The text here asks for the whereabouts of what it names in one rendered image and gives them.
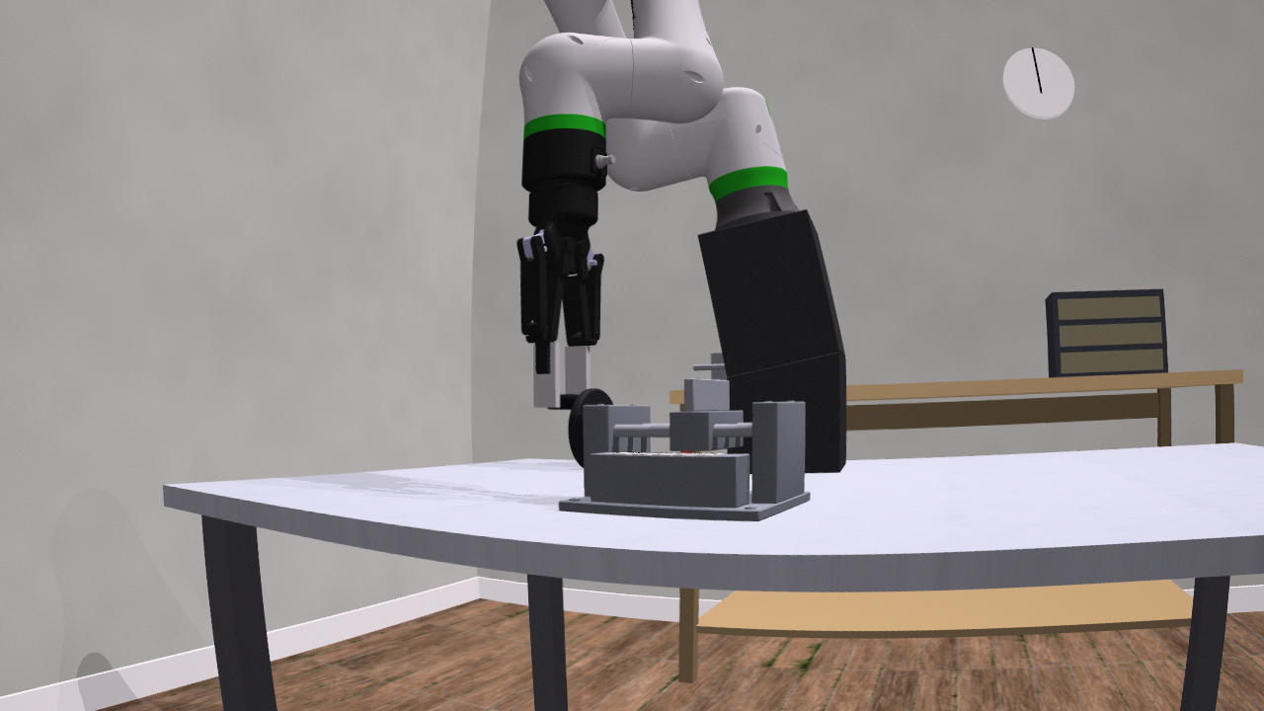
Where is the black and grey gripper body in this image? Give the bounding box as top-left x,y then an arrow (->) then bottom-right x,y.
528,183 -> 598,275

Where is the grey bench vise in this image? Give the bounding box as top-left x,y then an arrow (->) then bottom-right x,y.
547,377 -> 811,521

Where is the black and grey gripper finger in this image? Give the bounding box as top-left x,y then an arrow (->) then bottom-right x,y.
516,230 -> 575,407
562,240 -> 604,395

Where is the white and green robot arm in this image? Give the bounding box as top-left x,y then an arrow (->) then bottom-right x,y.
520,0 -> 800,230

